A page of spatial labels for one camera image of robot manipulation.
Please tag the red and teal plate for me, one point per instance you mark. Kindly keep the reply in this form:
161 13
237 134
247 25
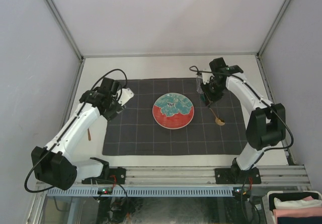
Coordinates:
173 111

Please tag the gold spoon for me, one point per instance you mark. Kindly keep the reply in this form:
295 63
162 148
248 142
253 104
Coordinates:
218 121

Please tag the dark grey checked cloth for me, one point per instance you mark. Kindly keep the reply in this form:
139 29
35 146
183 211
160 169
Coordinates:
135 132

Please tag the gold fork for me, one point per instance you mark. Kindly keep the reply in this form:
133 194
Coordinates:
89 135

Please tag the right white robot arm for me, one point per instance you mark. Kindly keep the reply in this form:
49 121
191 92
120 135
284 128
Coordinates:
266 126

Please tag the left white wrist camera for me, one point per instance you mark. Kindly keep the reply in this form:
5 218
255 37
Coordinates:
124 95

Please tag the blue slotted cable duct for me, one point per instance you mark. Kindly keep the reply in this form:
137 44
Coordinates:
95 191

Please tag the white laundry basket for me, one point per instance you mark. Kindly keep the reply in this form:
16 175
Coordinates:
292 207

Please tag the clear drinking glass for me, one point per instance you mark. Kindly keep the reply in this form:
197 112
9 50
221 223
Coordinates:
199 83

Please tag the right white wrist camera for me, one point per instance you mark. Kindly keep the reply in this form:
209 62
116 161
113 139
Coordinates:
205 78

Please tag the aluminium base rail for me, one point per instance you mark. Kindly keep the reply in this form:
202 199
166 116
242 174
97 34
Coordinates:
267 176

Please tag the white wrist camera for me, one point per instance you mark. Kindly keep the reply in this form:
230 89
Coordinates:
124 95
205 78

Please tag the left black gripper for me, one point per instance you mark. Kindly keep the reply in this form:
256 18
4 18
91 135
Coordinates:
110 115

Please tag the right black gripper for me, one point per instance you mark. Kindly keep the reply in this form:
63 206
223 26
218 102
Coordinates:
211 98

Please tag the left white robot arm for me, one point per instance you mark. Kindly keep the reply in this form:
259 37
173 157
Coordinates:
53 164

